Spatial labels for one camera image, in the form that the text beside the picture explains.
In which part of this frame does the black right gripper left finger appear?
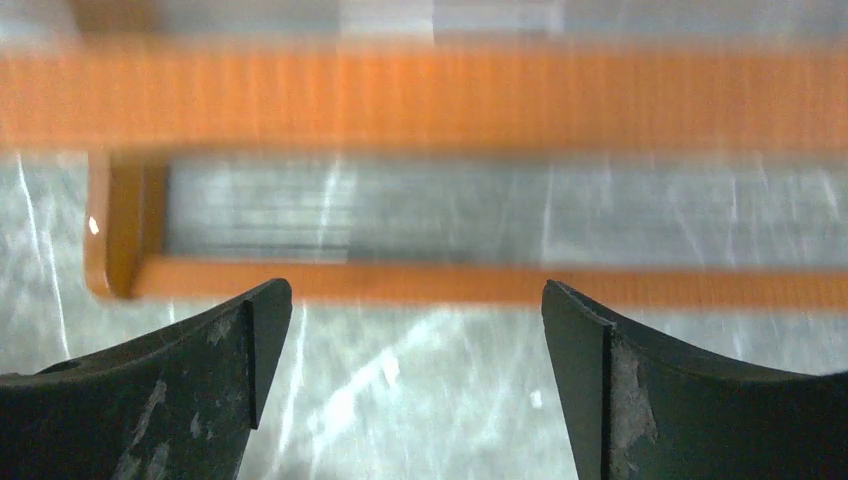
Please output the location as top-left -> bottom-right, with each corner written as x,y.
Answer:
1,279 -> 292,479

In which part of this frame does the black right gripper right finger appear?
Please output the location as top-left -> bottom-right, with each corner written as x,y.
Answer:
541,281 -> 847,479

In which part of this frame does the orange wooden rack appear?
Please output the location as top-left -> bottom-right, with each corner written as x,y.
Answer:
1,35 -> 847,304

